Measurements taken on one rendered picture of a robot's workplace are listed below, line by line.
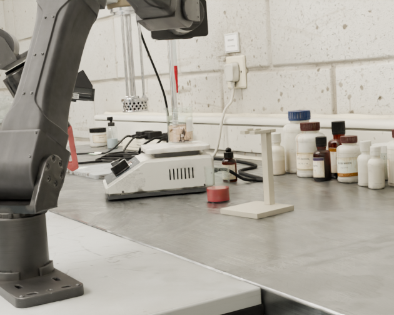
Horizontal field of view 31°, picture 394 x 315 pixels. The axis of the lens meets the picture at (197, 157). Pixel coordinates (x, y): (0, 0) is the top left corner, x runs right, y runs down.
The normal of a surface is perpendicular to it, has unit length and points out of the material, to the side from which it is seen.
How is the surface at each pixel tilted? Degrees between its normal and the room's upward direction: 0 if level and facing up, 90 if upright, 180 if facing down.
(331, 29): 90
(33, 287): 0
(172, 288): 0
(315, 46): 90
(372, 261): 0
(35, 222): 90
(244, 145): 90
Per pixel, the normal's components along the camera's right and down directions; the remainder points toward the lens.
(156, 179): 0.17, 0.09
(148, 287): -0.07, -0.99
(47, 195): 0.91, -0.01
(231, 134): -0.85, 0.11
